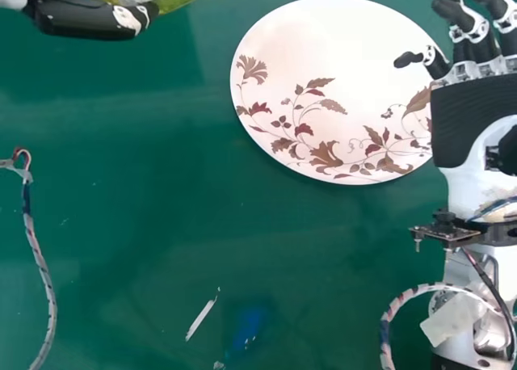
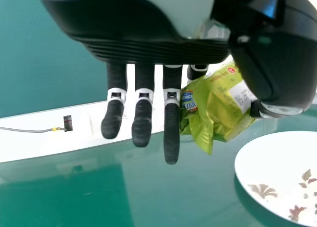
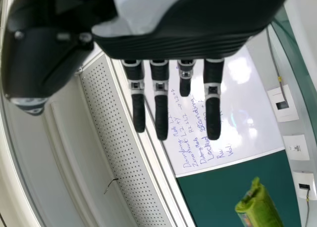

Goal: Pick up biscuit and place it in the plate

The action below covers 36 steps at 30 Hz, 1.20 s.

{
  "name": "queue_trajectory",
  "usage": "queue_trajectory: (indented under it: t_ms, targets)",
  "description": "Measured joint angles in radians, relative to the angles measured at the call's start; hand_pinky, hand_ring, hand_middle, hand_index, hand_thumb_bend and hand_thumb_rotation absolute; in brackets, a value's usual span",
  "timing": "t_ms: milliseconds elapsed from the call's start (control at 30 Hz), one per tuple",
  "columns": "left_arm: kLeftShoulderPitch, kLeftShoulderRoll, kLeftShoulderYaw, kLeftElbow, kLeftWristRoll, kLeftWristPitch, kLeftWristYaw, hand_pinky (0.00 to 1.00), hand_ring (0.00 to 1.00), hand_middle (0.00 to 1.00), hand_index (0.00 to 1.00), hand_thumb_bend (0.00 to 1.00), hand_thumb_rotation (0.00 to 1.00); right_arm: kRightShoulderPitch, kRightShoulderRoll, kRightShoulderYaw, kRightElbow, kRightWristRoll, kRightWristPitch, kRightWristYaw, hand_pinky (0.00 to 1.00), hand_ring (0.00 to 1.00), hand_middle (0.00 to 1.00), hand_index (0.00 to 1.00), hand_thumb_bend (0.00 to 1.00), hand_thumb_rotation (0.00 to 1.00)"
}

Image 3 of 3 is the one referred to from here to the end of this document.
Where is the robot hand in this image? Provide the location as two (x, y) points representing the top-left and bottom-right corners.
(4, 0), (292, 141)

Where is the yellow-green biscuit packet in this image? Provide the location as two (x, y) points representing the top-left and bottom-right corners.
(234, 176), (284, 227)

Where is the white socket plate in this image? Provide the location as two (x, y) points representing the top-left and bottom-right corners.
(282, 134), (311, 161)
(293, 171), (317, 201)
(266, 84), (299, 123)

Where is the whiteboard with blue handwriting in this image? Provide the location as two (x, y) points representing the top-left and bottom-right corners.
(143, 46), (284, 177)

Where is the grey cable with yellow tag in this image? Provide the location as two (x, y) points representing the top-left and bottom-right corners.
(304, 189), (312, 227)
(266, 27), (285, 99)

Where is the white perforated cable duct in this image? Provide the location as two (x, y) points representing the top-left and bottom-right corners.
(80, 55), (179, 227)

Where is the white aluminium frame rail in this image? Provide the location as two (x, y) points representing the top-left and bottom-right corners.
(106, 56), (197, 227)

